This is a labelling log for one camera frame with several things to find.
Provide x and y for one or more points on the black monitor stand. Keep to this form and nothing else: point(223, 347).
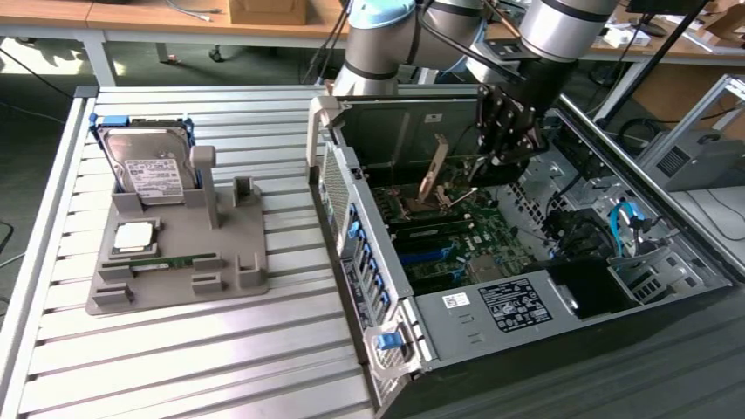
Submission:
point(664, 5)

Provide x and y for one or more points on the hard disk in blue frame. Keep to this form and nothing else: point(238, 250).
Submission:
point(151, 166)

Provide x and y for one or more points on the silver CPU chip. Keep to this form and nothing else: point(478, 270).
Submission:
point(134, 238)

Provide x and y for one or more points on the white small box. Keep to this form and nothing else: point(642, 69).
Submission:
point(628, 39)

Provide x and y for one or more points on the chair caster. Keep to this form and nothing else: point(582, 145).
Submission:
point(216, 53)

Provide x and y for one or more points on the graphics card with metal bracket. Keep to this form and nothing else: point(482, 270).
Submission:
point(434, 174)

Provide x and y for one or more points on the grey disk bay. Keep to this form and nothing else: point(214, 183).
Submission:
point(658, 279)

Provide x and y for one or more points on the green motherboard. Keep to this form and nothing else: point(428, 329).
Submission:
point(495, 235)

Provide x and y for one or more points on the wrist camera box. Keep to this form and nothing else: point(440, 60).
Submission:
point(503, 49)

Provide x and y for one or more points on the aluminium profile frame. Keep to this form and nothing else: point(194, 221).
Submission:
point(735, 83)

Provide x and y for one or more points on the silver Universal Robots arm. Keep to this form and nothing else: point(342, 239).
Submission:
point(571, 30)

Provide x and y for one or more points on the open grey PC case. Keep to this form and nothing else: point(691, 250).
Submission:
point(367, 131)

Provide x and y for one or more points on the grey chipset heatsink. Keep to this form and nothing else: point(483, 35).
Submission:
point(486, 268)

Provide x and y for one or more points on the grey computer tower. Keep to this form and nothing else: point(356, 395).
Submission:
point(704, 166)

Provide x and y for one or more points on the brown cardboard box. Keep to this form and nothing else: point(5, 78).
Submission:
point(728, 26)
point(268, 11)

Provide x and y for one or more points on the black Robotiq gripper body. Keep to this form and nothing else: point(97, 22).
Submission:
point(544, 83)

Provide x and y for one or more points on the grey power supply unit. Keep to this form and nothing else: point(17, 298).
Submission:
point(448, 327)

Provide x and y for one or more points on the black tripod pole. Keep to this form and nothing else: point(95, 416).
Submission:
point(656, 61)

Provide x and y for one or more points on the perforated metal drive cage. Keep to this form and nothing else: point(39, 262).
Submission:
point(524, 205)

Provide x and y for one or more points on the green RAM stick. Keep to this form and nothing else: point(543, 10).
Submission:
point(175, 262)

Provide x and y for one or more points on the metal socket cover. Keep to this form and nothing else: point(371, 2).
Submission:
point(446, 196)

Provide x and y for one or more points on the blue case latch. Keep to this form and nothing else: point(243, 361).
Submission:
point(387, 341)

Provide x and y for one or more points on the CPU socket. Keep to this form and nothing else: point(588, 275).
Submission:
point(407, 205)

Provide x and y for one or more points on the wooden desk grey frame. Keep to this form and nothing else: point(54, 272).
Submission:
point(692, 51)
point(117, 13)

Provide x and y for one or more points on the grey plastic parts rack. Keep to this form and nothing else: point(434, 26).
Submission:
point(168, 244)

